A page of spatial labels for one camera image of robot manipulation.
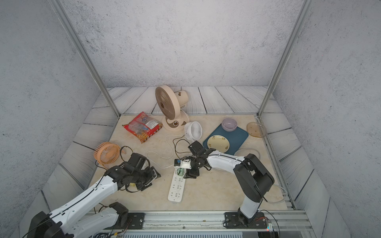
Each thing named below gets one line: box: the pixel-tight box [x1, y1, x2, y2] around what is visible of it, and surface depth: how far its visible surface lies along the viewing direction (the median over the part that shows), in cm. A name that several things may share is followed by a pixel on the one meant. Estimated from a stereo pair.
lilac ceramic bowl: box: [221, 117, 238, 132], surface depth 110 cm
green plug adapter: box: [177, 167, 185, 177], surface depth 84 cm
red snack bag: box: [122, 111, 164, 144], surface depth 109 cm
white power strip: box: [167, 168, 187, 203], surface depth 83 cm
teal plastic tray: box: [202, 124, 249, 156], surface depth 107 cm
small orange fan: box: [93, 141, 121, 165], surface depth 90 cm
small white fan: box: [184, 120, 203, 145], surface depth 101 cm
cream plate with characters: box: [207, 134, 231, 154], surface depth 105 cm
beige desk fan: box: [154, 84, 190, 131], surface depth 101 cm
